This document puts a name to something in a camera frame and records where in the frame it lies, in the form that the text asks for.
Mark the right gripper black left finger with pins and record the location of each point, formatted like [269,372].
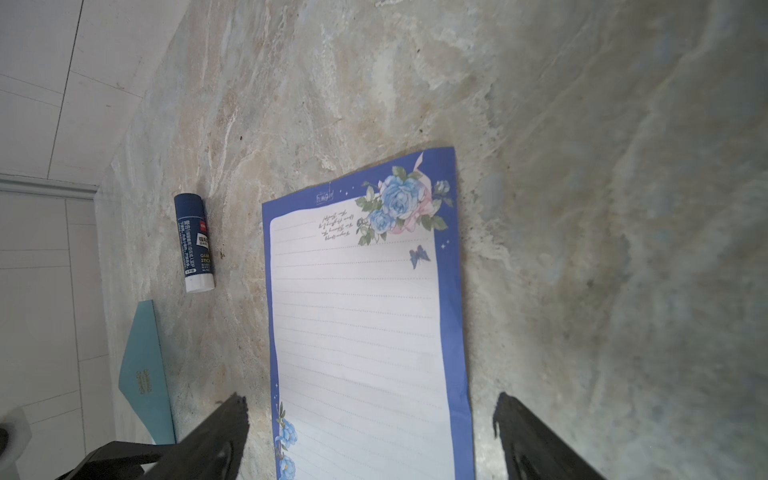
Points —
[214,450]

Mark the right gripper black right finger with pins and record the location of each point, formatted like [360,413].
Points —
[531,449]

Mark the teal paper envelope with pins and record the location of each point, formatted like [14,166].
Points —
[142,378]

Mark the blue bordered floral letter paper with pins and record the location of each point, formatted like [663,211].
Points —
[367,354]

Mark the blue white glue stick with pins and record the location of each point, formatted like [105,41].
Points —
[193,232]

